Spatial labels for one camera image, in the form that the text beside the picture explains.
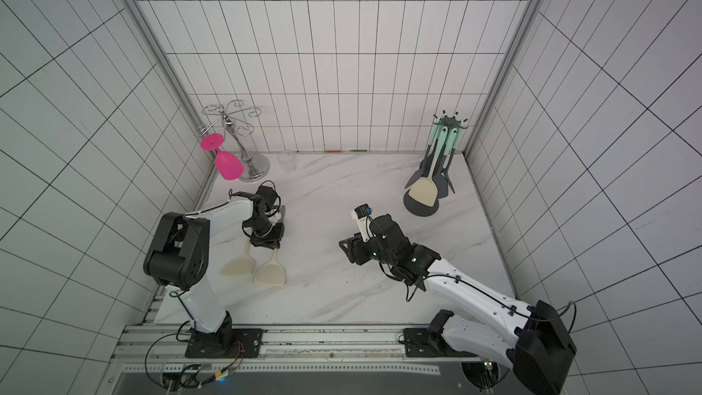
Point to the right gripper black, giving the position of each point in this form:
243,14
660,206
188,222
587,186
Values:
359,247

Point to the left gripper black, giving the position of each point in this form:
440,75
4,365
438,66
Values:
271,242

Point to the cream spatula green handle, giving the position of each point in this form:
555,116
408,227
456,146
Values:
242,265

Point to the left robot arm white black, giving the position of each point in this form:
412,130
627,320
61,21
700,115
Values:
179,256

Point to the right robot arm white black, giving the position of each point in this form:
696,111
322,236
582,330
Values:
530,340

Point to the grey kitchen utensil rack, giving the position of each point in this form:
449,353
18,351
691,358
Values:
450,121

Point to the chrome glass holder stand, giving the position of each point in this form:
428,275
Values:
233,118

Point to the pink plastic wine glass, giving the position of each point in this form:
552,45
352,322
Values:
228,165

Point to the small clear glass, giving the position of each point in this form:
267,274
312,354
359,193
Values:
287,160

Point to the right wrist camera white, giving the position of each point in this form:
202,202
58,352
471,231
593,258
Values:
362,215

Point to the grey utensil green handle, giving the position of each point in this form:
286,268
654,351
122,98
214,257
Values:
430,142

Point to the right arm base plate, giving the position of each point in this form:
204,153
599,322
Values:
421,343

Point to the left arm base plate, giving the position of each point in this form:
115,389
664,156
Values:
230,343

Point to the aluminium mounting rail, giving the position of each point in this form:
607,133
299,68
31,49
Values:
160,350

